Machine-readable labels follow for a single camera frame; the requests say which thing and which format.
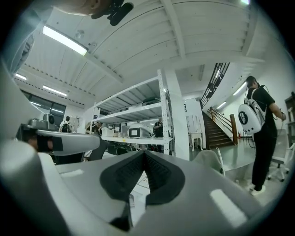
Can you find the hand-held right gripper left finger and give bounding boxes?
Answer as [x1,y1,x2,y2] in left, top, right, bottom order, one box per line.
[55,150,145,232]

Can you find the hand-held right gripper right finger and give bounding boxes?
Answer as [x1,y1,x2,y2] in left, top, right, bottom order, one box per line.
[131,150,262,236]

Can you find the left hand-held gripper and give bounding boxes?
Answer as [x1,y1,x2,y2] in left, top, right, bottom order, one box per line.
[15,112,101,157]

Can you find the white plastic chair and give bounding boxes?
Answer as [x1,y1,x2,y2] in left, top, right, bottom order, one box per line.
[193,147,227,177]

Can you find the translucent storage box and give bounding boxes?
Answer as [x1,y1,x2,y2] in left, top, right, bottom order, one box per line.
[101,127,117,137]

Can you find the white table with curved legs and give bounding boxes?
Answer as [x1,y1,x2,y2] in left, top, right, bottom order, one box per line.
[188,130,204,152]

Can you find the brown wooden staircase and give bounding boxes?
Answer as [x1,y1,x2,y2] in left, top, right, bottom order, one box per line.
[202,106,238,150]

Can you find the white device with dark screen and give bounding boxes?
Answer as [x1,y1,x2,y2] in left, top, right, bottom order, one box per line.
[127,122,153,139]

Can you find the white square column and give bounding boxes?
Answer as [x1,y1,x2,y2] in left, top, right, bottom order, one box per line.
[162,67,191,162]

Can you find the white metal shelving rack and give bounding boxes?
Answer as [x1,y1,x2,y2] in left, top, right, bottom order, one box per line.
[90,68,176,158]

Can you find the dark case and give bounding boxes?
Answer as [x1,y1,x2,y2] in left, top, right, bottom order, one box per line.
[142,97,160,106]

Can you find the white office chair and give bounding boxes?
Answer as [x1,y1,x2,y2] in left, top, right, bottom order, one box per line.
[266,128,295,183]

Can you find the black curved railing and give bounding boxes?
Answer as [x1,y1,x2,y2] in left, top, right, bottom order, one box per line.
[199,62,231,109]

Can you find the person's light shirt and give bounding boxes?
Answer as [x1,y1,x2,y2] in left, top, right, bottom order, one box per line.
[4,6,55,74]

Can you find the dark wooden cabinet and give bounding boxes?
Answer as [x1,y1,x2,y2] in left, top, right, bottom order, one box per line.
[284,91,295,126]

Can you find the person's face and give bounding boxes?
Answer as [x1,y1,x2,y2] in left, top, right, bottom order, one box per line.
[52,0,109,19]

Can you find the black head camera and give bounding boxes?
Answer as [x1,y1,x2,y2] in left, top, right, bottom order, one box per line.
[107,0,135,26]

